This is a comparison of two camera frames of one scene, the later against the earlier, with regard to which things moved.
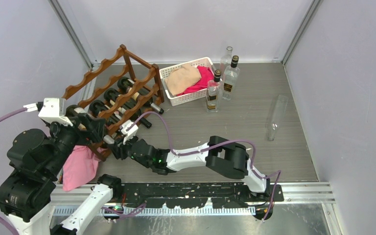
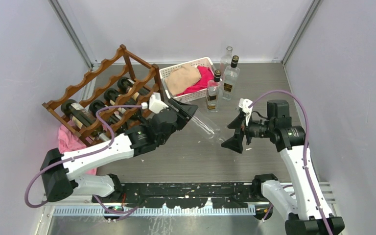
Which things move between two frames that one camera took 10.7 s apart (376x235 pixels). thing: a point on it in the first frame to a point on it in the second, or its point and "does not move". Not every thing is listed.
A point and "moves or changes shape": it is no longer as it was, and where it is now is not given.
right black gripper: (118, 149) to (235, 142)
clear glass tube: (278, 111) moves or changes shape
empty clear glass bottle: (225, 60) does not move
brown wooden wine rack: (118, 91) does not move
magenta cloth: (207, 75) does not move
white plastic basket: (188, 81) does not move
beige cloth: (182, 78) does not move
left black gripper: (94, 131) to (185, 112)
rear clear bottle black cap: (231, 78) does not move
